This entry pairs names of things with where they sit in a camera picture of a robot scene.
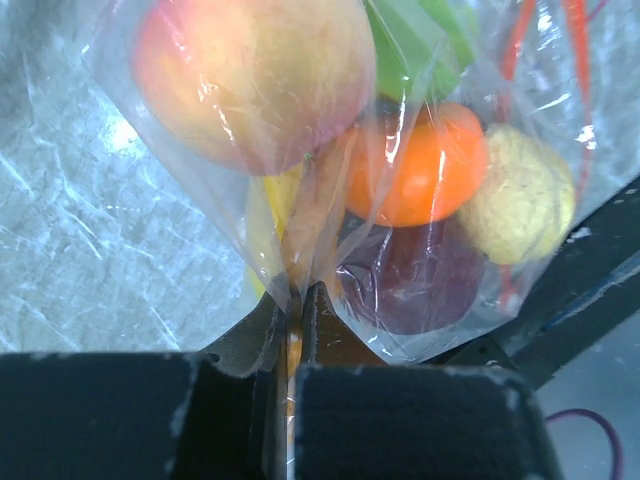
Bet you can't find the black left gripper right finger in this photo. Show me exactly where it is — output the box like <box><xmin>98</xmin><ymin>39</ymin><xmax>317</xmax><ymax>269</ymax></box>
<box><xmin>294</xmin><ymin>284</ymin><xmax>390</xmax><ymax>479</ymax></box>

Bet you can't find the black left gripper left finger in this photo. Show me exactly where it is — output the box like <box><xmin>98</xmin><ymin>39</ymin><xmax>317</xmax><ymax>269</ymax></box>
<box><xmin>201</xmin><ymin>294</ymin><xmax>295</xmax><ymax>479</ymax></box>

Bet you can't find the clear zip top bag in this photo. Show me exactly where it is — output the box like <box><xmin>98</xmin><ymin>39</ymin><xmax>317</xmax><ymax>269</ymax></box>
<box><xmin>83</xmin><ymin>1</ymin><xmax>601</xmax><ymax>364</ymax></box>

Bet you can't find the yellow fake lemon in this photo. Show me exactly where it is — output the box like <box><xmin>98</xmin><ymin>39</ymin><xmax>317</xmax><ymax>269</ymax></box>
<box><xmin>458</xmin><ymin>124</ymin><xmax>576</xmax><ymax>265</ymax></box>

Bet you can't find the purple fake plum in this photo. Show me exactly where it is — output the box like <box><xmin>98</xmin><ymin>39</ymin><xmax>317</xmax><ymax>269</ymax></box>
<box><xmin>338</xmin><ymin>217</ymin><xmax>485</xmax><ymax>335</ymax></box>

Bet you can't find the yellow fake banana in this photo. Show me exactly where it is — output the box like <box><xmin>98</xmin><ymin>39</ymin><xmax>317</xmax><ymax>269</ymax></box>
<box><xmin>245</xmin><ymin>165</ymin><xmax>303</xmax><ymax>298</ymax></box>

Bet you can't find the orange fake fruit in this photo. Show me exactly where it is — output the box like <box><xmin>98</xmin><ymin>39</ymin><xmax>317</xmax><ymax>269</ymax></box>
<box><xmin>346</xmin><ymin>102</ymin><xmax>489</xmax><ymax>227</ymax></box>

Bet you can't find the pink fake peach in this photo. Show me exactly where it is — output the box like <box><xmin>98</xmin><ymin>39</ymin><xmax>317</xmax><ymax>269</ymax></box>
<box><xmin>133</xmin><ymin>1</ymin><xmax>376</xmax><ymax>175</ymax></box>

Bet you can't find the green fake vegetable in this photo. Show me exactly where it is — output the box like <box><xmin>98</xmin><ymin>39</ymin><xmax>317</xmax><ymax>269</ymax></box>
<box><xmin>364</xmin><ymin>0</ymin><xmax>477</xmax><ymax>102</ymax></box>

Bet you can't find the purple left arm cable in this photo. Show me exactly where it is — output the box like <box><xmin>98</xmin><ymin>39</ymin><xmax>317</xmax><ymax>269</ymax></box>
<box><xmin>544</xmin><ymin>407</ymin><xmax>624</xmax><ymax>480</ymax></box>

